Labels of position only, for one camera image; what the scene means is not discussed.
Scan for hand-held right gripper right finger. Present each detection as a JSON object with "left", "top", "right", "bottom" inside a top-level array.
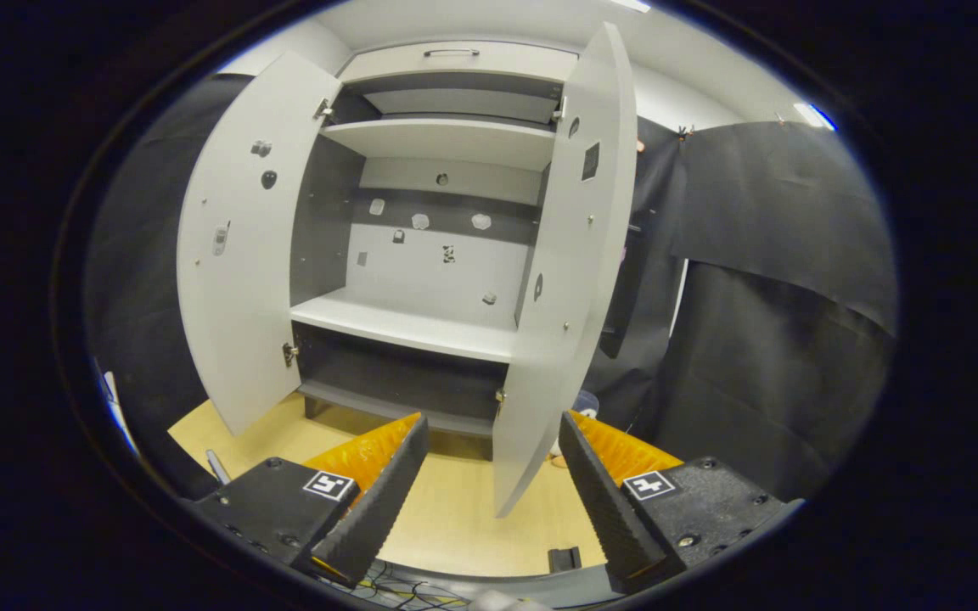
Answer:
[{"left": 559, "top": 411, "right": 804, "bottom": 595}]

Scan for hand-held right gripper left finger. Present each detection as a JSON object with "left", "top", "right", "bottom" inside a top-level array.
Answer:
[{"left": 190, "top": 413, "right": 430, "bottom": 589}]

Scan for tangled thin cables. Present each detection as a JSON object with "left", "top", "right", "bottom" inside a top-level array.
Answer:
[{"left": 319, "top": 558, "right": 477, "bottom": 608}]

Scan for white cabinet drawer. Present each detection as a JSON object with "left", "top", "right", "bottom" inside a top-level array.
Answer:
[{"left": 338, "top": 41, "right": 580, "bottom": 84}]

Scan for white cabinet door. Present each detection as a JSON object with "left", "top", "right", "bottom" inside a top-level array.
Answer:
[
  {"left": 492, "top": 21, "right": 639, "bottom": 519},
  {"left": 177, "top": 51, "right": 343, "bottom": 438}
]

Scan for small ceiling light panel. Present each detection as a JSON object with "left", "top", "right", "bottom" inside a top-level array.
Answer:
[{"left": 795, "top": 102, "right": 838, "bottom": 132}]

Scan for white cabinet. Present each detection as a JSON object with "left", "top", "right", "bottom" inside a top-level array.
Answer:
[{"left": 289, "top": 40, "right": 582, "bottom": 440}]

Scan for black backdrop cloth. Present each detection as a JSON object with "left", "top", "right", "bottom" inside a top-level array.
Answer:
[{"left": 86, "top": 72, "right": 899, "bottom": 502}]

